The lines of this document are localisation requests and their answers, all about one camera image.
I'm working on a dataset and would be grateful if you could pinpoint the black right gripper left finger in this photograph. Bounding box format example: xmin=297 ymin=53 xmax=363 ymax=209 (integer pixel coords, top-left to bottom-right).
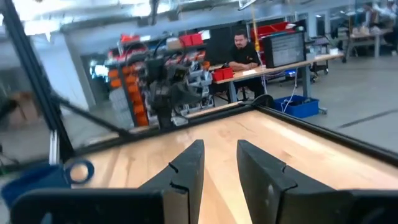
xmin=138 ymin=139 xmax=206 ymax=224

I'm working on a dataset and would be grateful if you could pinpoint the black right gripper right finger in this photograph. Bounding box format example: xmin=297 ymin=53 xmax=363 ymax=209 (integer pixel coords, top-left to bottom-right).
xmin=236 ymin=139 xmax=338 ymax=224

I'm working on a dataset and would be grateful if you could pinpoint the shelf rack with orange bins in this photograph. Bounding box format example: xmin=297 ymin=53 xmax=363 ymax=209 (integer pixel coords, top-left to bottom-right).
xmin=105 ymin=46 xmax=215 ymax=128

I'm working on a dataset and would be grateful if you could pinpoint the black round corner cap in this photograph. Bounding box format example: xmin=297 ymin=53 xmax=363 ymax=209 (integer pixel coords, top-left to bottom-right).
xmin=251 ymin=94 xmax=275 ymax=108

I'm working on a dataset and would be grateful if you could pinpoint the blue plastic floor bin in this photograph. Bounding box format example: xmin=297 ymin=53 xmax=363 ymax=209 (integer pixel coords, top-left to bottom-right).
xmin=273 ymin=95 xmax=320 ymax=119

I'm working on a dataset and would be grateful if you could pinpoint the long wooden work desk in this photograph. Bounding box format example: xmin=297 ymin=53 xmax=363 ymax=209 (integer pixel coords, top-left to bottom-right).
xmin=214 ymin=52 xmax=345 ymax=103

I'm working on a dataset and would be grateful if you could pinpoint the person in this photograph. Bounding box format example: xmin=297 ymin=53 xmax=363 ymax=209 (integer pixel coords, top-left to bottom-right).
xmin=226 ymin=30 xmax=267 ymax=99
xmin=362 ymin=2 xmax=384 ymax=29
xmin=374 ymin=0 xmax=398 ymax=20

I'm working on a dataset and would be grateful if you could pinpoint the silver aluminium extrusion bar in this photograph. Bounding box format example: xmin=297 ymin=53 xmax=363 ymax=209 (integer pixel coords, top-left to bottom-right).
xmin=49 ymin=130 xmax=60 ymax=166

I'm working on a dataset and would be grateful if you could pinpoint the black desktop monitor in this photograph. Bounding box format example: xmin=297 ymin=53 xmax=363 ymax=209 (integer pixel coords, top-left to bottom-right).
xmin=262 ymin=30 xmax=307 ymax=68

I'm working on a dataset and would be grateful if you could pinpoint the black equipment cart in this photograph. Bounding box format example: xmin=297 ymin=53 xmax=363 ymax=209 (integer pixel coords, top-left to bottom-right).
xmin=310 ymin=35 xmax=331 ymax=75

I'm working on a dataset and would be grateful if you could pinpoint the blue cup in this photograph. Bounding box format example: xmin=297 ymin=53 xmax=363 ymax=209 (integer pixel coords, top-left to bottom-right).
xmin=1 ymin=160 xmax=96 ymax=209

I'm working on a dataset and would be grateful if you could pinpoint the brown cardboard box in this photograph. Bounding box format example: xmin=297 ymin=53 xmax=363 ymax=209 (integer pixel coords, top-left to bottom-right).
xmin=7 ymin=91 xmax=42 ymax=125

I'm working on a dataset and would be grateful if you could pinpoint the distant wooden desk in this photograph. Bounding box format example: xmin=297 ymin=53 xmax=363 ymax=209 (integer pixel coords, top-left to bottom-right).
xmin=345 ymin=27 xmax=394 ymax=58

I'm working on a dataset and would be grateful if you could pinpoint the black table edge rail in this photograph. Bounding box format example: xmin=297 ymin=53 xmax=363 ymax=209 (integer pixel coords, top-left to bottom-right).
xmin=71 ymin=102 xmax=398 ymax=166

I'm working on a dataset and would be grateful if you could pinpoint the white hanging cable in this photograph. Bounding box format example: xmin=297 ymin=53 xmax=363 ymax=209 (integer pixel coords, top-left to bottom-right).
xmin=281 ymin=68 xmax=299 ymax=113

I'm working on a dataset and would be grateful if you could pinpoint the black diagonal frame brace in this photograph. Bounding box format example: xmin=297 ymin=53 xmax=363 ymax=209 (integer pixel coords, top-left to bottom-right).
xmin=51 ymin=93 xmax=131 ymax=138

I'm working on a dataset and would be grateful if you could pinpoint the yellow hanging cable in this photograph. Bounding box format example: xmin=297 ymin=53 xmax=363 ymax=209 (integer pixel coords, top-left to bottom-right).
xmin=251 ymin=6 xmax=261 ymax=52

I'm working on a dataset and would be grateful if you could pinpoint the black frame post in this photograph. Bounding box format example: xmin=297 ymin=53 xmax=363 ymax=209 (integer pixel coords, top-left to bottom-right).
xmin=0 ymin=0 xmax=75 ymax=162

